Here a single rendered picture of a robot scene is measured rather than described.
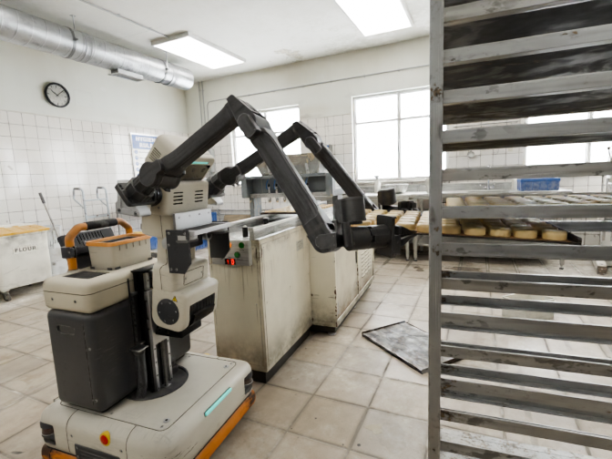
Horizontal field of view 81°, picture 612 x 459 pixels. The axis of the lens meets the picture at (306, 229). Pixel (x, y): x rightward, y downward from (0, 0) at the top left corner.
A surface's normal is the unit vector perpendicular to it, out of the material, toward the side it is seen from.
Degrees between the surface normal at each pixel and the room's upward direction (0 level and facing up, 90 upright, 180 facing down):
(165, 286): 90
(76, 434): 90
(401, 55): 90
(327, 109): 90
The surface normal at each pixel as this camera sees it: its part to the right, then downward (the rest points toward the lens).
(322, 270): -0.38, 0.15
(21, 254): 0.88, 0.05
